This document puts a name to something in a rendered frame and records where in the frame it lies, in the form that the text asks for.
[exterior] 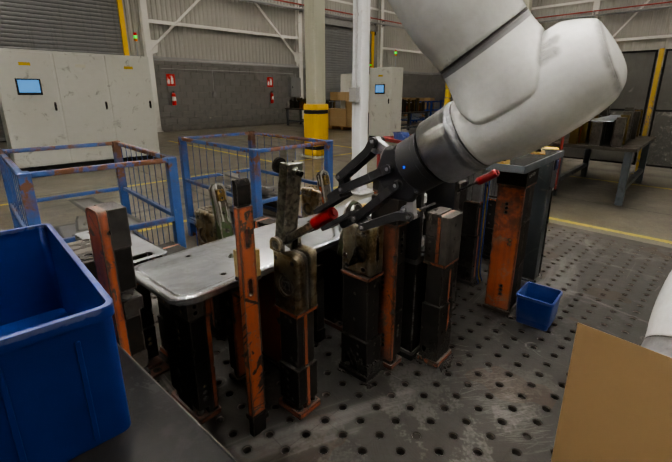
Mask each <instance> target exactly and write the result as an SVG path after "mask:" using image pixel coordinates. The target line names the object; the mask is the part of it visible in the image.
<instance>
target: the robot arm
mask: <svg viewBox="0 0 672 462"><path fill-rule="evenodd" d="M388 2H389V3H390V5H391V7H392V9H393V10H394V12H395V14H396V15H397V17H398V19H399V20H400V22H401V24H402V25H403V27H404V28H405V30H406V31H407V33H408V34H409V36H410V37H411V39H412V40H413V41H414V43H415V44H416V45H417V47H418V48H419V49H420V51H421V52H422V53H423V54H424V55H425V56H426V57H427V58H428V59H429V60H430V61H431V62H432V63H433V64H434V66H435V67H436V68H437V70H438V71H439V72H440V73H441V72H442V71H443V72H442V73H441V75H442V77H443V79H444V80H445V82H446V84H447V86H448V88H449V90H450V93H451V95H452V98H453V101H450V102H449V103H447V104H446V105H445V106H444V107H443V108H441V109H440V110H438V111H437V112H435V113H434V114H433V115H431V116H430V117H428V118H427V119H425V120H424V121H422V122H420V123H419V125H418V127H417V129H416V132H415V133H413V134H412V135H410V136H409V137H407V138H406V139H404V140H403V141H401V142H400V143H398V144H397V145H392V146H389V145H388V144H387V143H385V138H384V137H383V136H377V137H370V138H369V140H368V142H367V144H366V146H365V148H364V149H363V150H362V151H361V152H360V153H359V154H358V155H357V156H356V157H355V158H354V159H352V160H351V161H350V162H349V163H348V164H347V165H346V166H345V167H344V168H343V169H342V170H341V171H339V172H338V173H337V174H336V176H335V178H336V180H337V181H338V182H339V186H338V188H336V189H335V190H333V191H332V192H330V193H329V194H328V195H327V198H328V200H329V201H327V202H326V203H324V204H322V205H321V206H319V207H318V208H316V209H314V210H313V212H314V214H318V213H321V212H323V211H324V210H326V209H328V208H329V207H334V206H335V205H337V204H339V203H340V202H342V201H344V200H345V199H347V198H349V197H350V196H352V192H351V190H354V189H356V188H359V187H361V186H363V185H366V184H368V183H371V182H373V181H375V180H378V181H379V182H380V184H381V186H382V191H381V192H380V193H379V194H377V196H376V197H375V198H373V199H372V200H371V201H369V202H368V203H367V204H366V205H364V206H363V207H362V208H360V209H359V208H358V209H355V210H352V211H349V212H347V213H345V214H343V215H341V216H340V217H338V218H336V219H334V220H332V221H331V222H329V223H327V224H325V225H324V226H322V227H321V230H322V231H325V230H327V229H330V228H333V227H335V226H337V225H339V224H340V227H341V228H346V227H349V226H351V225H353V224H355V223H356V224H358V228H359V230H360V231H365V230H369V229H372V228H375V227H378V226H382V225H385V224H388V223H391V222H395V221H407V222H410V221H412V220H414V219H416V218H419V217H420V211H419V210H417V208H416V201H417V200H418V199H419V198H420V196H421V195H422V194H423V193H424V192H426V191H428V190H430V189H432V188H434V187H436V186H438V185H440V184H442V183H444V182H447V183H455V182H458V181H460V180H462V179H464V178H466V177H468V176H470V175H472V174H474V173H476V172H478V171H480V170H483V169H486V168H488V167H489V166H490V165H492V164H495V163H497V162H500V161H504V160H509V159H515V158H518V157H521V156H524V155H526V154H529V153H532V152H534V151H536V150H538V149H540V148H543V147H545V146H547V145H549V144H551V143H552V142H554V141H556V140H558V139H560V138H561V137H563V136H565V135H567V134H568V133H570V132H572V131H573V130H575V129H577V128H578V127H580V126H582V125H583V124H585V123H586V122H588V121H589V120H591V119H592V118H594V117H595V116H597V115H598V114H600V113H601V112H602V111H604V110H605V109H606V108H607V107H609V106H610V105H611V104H612V103H613V102H614V101H615V100H616V99H617V98H618V97H619V95H620V93H621V91H622V89H623V88H624V86H625V83H626V80H627V65H626V62H625V59H624V56H623V54H622V52H621V50H620V48H619V46H618V45H617V43H616V41H615V40H614V38H613V37H612V35H611V34H610V33H609V31H608V30H607V29H606V27H605V26H604V25H603V23H602V22H601V21H600V20H598V19H596V18H582V19H573V20H567V21H562V22H559V23H557V24H556V25H554V26H552V27H550V28H549V29H547V30H545V29H544V28H543V27H542V25H541V24H540V23H539V22H538V21H537V20H536V19H535V18H534V16H533V15H532V14H531V12H530V11H529V9H528V8H527V6H526V5H525V3H524V1H523V0H388ZM526 8H527V9H526ZM523 10H524V11H523ZM382 152H383V153H382ZM380 153H382V156H381V158H380V161H379V164H378V167H377V169H376V170H373V171H371V172H369V173H367V174H365V175H363V176H361V177H358V178H356V179H354V180H352V181H350V178H351V177H352V176H353V175H354V174H355V173H357V172H358V171H359V170H360V169H361V168H362V167H363V166H365V165H366V164H367V163H368V162H369V161H370V160H371V159H372V158H374V157H375V156H376V155H377V154H380ZM392 198H393V199H397V200H401V201H405V202H407V204H406V205H404V206H402V207H401V209H400V210H399V211H396V212H393V213H390V214H387V215H384V216H381V217H378V218H375V219H372V220H368V218H367V216H369V215H370V214H371V213H373V212H374V211H376V210H377V209H378V208H380V207H381V206H382V205H384V204H385V203H386V202H388V201H389V200H390V199H392ZM641 346H642V347H645V348H647V349H650V350H653V351H655V352H658V353H660V354H663V355H666V356H668V357H671V358H672V271H671V272H670V273H669V275H668V277H667V279H666V280H665V282H664V284H663V286H662V288H661V290H660V293H659V295H658V297H657V299H656V302H655V305H654V307H653V310H652V313H651V316H650V319H649V323H648V328H647V332H646V335H645V338H644V341H643V342H642V344H641Z"/></svg>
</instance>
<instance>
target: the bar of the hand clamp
mask: <svg viewBox="0 0 672 462"><path fill-rule="evenodd" d="M302 167H303V162H300V161H297V160H292V162H288V163H286V161H285V159H283V158H281V157H277V158H275V159H274V161H273V162H272V170H273V171H274V172H276V173H279V183H278V199H277V214H276V229H275V236H277V237H279V238H280V239H281V240H282V242H283V251H285V246H287V247H288V248H290V249H292V250H293V249H295V248H296V240H294V241H293V242H291V243H290V244H288V245H285V239H286V235H288V234H290V233H291V232H293V231H295V230H296V229H297V225H298V213H299V202H300V190H301V179H302V176H303V174H304V173H303V172H302Z"/></svg>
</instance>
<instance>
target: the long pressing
mask: <svg viewBox="0 0 672 462"><path fill-rule="evenodd" d="M345 206H346V204H345V205H342V206H339V207H336V208H335V209H336V210H337V211H338V217H340V216H341V215H343V214H344V210H345ZM318 214H319V213H318ZM318 214H313V215H310V216H307V217H304V218H298V225H297V229H298V228H300V227H301V226H303V225H305V224H306V223H308V221H310V220H311V218H313V217H314V216H316V215H318ZM275 229H276V222H275V223H272V224H268V225H265V226H262V227H258V228H255V229H254V236H255V247H256V248H258V249H260V266H261V277H263V276H265V275H267V274H270V273H272V272H274V261H273V250H272V249H270V243H269V241H270V238H271V237H274V236H275ZM341 229H342V228H341V227H340V224H339V225H337V226H335V227H333V228H330V229H327V230H325V231H322V230H321V228H319V229H318V230H315V231H313V232H310V233H306V234H305V235H303V236H301V244H303V245H306V246H309V247H312V248H314V249H316V252H317V254H318V253H320V252H322V251H325V250H327V249H330V248H332V247H334V246H337V245H338V243H339V238H340V231H341ZM233 249H236V238H235V235H232V236H229V237H226V238H222V239H219V240H216V241H212V242H209V243H206V244H202V245H199V246H196V247H193V248H189V249H186V250H183V251H179V252H176V253H173V254H170V255H166V256H163V257H160V258H156V259H153V260H150V261H147V262H143V263H140V264H138V265H136V266H134V270H135V276H136V282H137V283H139V284H140V285H142V286H143V287H144V288H146V289H147V290H149V291H150V292H152V293H153V294H155V295H156V296H157V297H159V298H160V299H162V300H163V301H165V302H166V303H168V304H170V305H173V306H189V305H194V304H197V303H200V302H203V301H205V300H208V299H210V298H212V297H215V296H217V295H219V294H222V293H224V292H227V291H229V290H231V289H234V288H236V287H239V282H238V281H237V280H235V267H234V257H232V258H229V254H231V253H232V254H233ZM186 256H190V257H186ZM233 256H234V254H233ZM223 273H226V274H225V275H221V274H223Z"/></svg>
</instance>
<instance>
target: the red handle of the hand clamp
mask: <svg viewBox="0 0 672 462"><path fill-rule="evenodd" d="M336 218H338V211H337V210H336V209H335V208H334V207H329V208H328V209H326V210H324V211H323V212H321V213H319V214H318V215H316V216H314V217H313V218H311V220H310V222H308V223H306V224H305V225H303V226H301V227H300V228H298V229H296V230H295V231H293V232H291V233H290V234H288V235H286V239H285V245H288V244H290V243H291V242H293V241H294V240H296V239H298V238H299V237H301V236H303V235H305V234H306V233H308V232H310V231H312V230H313V229H319V228H321V227H322V226H324V225H325V224H327V223H329V222H331V221H332V220H334V219H336Z"/></svg>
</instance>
